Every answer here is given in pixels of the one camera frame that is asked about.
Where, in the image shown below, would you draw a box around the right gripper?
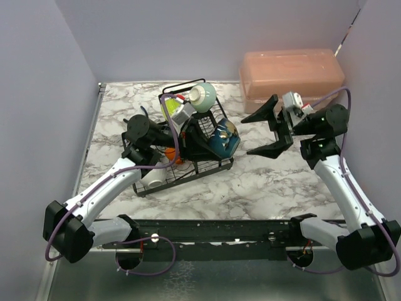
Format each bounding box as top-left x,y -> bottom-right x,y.
241,94 -> 319,158

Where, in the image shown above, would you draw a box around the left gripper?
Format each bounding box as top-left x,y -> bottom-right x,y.
150,115 -> 224,162

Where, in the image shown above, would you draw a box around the black wire dish rack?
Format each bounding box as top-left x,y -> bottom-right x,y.
122,78 -> 240,197

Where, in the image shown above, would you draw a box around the black rimmed bowl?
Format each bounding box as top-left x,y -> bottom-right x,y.
208,118 -> 241,159

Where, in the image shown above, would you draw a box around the orange bowl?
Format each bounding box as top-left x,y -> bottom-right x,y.
164,147 -> 183,165

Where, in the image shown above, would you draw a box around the white square bowl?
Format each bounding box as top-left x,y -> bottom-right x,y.
164,95 -> 185,116

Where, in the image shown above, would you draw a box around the pale teal bowl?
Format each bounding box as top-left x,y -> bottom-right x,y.
189,83 -> 217,113

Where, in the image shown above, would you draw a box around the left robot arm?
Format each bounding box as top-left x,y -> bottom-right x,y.
43,114 -> 222,263

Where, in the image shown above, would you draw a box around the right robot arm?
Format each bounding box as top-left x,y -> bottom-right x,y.
241,92 -> 400,276

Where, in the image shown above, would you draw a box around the pink plastic storage box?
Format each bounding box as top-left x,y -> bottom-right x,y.
239,48 -> 345,114

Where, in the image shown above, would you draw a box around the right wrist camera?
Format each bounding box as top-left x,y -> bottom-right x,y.
283,92 -> 314,125

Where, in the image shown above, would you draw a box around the blue handled pliers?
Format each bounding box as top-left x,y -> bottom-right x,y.
123,106 -> 148,124

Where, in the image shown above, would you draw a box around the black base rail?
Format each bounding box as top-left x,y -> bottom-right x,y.
103,216 -> 333,261

